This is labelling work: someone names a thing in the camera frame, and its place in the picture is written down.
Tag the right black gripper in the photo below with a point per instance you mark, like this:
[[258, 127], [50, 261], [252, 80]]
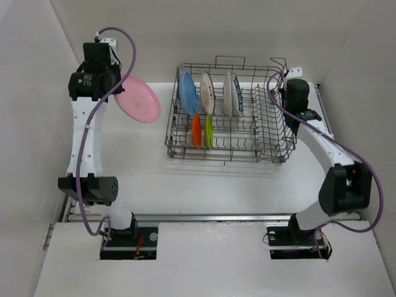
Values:
[[283, 91]]

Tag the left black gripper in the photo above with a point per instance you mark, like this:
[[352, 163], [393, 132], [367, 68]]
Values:
[[116, 66]]

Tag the pink plate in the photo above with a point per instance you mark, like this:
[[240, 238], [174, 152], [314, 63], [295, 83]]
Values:
[[138, 101]]

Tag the white plate teal rim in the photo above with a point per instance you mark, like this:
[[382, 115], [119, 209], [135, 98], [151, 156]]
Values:
[[237, 95]]

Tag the plain white plate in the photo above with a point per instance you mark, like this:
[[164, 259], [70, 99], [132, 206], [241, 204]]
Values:
[[227, 95]]

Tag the white plate orange sunburst pattern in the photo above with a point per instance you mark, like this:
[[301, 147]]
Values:
[[207, 93]]

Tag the blue plate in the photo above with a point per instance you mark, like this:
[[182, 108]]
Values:
[[187, 93]]

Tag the green plate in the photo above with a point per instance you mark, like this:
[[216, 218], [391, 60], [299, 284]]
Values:
[[208, 131]]

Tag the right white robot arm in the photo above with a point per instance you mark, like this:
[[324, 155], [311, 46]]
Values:
[[347, 183]]

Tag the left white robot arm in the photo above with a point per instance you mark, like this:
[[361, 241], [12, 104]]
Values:
[[90, 87]]

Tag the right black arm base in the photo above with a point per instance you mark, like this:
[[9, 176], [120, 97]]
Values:
[[283, 246]]

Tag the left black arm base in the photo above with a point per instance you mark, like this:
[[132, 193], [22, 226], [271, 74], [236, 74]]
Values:
[[142, 245]]

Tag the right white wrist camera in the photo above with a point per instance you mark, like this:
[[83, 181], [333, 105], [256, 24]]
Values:
[[294, 72]]

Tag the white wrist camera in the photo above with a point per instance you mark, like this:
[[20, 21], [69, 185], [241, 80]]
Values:
[[294, 72], [113, 42]]

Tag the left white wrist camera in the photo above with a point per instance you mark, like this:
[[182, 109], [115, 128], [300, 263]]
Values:
[[113, 42]]

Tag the grey wire dish rack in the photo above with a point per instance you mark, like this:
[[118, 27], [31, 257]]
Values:
[[260, 134]]

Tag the silver metal rail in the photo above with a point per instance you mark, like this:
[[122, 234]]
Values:
[[72, 217]]

